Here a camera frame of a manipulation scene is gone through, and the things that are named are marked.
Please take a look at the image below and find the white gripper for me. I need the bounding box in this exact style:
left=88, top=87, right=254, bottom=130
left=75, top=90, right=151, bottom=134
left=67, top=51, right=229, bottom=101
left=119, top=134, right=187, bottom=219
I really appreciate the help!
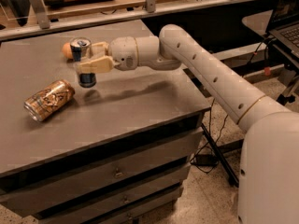
left=77, top=36, right=138, bottom=74

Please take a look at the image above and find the blue silver redbull can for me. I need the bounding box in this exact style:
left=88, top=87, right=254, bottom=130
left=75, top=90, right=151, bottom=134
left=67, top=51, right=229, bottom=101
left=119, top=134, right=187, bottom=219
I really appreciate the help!
left=70, top=37, right=96, bottom=88

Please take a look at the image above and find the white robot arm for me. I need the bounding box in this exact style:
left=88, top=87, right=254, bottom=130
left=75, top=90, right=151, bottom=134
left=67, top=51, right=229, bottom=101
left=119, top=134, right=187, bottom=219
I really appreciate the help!
left=77, top=24, right=299, bottom=224

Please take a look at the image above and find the orange brown soda can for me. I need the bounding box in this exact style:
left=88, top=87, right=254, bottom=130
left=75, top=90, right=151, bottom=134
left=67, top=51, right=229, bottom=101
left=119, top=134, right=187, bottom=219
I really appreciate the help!
left=24, top=79, right=75, bottom=122

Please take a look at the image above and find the orange apricot fruit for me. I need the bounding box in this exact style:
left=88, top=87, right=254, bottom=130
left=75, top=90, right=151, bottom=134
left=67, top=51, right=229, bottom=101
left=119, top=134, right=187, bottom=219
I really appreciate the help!
left=62, top=43, right=73, bottom=60

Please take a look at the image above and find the grey metal railing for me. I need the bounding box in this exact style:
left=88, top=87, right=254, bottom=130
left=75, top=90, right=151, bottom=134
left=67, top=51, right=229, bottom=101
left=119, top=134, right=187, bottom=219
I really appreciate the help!
left=0, top=0, right=256, bottom=42

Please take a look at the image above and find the grey drawer cabinet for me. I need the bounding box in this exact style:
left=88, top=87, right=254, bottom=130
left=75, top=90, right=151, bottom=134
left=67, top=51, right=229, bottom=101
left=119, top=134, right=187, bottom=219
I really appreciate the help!
left=0, top=33, right=208, bottom=224

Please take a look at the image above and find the black power adapter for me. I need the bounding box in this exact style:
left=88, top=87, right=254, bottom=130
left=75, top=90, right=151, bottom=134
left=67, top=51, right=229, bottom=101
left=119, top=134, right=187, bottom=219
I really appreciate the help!
left=194, top=154, right=218, bottom=166

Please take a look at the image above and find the black laptop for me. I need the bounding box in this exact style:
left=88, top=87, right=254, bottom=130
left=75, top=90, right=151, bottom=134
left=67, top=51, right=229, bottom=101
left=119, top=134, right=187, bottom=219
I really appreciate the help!
left=266, top=0, right=299, bottom=58

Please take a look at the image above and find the black power cable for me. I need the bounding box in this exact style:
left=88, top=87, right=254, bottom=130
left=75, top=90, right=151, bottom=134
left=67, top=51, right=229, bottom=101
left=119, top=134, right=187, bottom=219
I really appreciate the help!
left=189, top=98, right=230, bottom=175

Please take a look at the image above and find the black table leg frame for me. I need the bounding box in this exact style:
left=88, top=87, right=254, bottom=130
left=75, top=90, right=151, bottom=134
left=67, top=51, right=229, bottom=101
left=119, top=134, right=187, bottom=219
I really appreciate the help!
left=201, top=124, right=243, bottom=188

